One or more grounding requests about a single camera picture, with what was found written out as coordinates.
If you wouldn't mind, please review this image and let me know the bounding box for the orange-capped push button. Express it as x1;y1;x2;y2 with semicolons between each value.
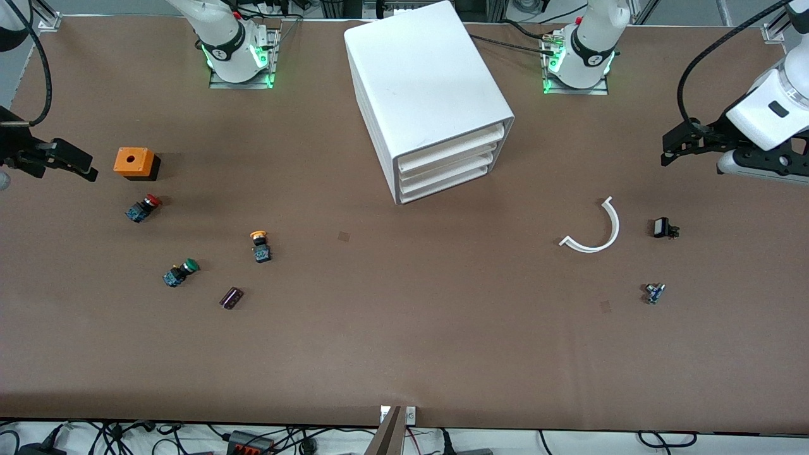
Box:
250;231;273;264

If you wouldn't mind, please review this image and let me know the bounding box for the white plastic drawer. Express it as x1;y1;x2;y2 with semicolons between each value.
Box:
400;154;496;195
396;123;507;173
401;166;491;204
398;140;501;184

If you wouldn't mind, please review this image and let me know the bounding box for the red-capped push button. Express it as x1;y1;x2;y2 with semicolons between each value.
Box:
125;194;162;223

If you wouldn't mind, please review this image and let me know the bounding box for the green-capped push button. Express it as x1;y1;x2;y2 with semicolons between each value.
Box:
162;258;200;288

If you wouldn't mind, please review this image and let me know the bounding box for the white drawer cabinet housing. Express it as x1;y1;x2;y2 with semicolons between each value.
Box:
344;0;515;205

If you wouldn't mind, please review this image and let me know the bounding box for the white curved plastic clip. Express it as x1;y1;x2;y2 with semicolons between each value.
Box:
559;196;620;253

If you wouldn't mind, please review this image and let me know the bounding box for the black orange power strip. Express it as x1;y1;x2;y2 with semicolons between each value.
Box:
228;431;276;455

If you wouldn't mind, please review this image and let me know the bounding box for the orange button enclosure box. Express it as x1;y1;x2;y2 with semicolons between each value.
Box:
114;147;161;181

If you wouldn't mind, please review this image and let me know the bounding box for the thick black base cable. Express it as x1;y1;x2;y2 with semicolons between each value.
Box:
471;35;563;59

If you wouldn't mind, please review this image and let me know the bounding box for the black looped cable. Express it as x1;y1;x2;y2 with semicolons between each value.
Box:
637;431;698;449

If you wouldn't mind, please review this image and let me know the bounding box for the wooden post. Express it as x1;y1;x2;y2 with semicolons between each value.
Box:
363;406;405;455

